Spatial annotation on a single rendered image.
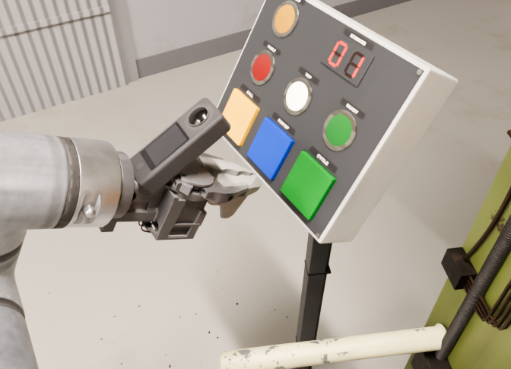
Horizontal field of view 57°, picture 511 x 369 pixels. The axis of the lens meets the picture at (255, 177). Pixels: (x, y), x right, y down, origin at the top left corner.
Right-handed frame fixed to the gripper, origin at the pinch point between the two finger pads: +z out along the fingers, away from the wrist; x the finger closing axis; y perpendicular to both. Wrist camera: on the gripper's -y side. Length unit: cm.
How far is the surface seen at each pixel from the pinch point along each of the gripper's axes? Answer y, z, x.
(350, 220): 1.8, 14.6, 7.0
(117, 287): 100, 41, -73
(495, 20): -53, 306, -144
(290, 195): 3.6, 10.3, -1.3
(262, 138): 0.1, 10.3, -11.9
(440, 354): 25, 49, 21
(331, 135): -7.4, 10.7, -0.6
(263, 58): -10.1, 10.7, -20.3
